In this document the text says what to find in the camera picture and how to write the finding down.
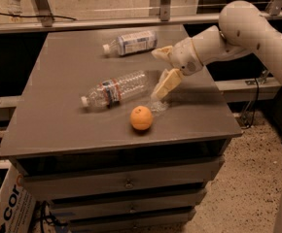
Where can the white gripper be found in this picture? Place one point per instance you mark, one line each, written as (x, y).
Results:
(184, 56)

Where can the clear red-label water bottle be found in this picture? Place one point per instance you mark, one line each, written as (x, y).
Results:
(116, 90)

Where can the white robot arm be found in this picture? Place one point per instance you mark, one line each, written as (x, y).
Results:
(241, 30)

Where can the blue-label lying water bottle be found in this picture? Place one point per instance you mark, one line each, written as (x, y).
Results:
(132, 43)

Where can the orange fruit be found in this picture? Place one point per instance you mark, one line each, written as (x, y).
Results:
(141, 118)

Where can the grey drawer cabinet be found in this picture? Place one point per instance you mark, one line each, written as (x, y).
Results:
(51, 133)

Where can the middle grey drawer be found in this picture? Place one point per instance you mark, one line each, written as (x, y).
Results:
(160, 200)

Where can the grey drawer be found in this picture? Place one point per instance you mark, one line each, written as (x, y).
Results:
(137, 220)
(199, 170)
(160, 200)

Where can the bottom grey drawer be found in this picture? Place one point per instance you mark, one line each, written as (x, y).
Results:
(137, 220)

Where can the top grey drawer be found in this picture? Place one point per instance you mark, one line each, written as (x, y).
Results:
(199, 170)

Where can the white cardboard box blue lettering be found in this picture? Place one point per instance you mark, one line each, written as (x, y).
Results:
(16, 204)

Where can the metal frame rail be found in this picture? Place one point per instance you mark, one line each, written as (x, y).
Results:
(62, 15)

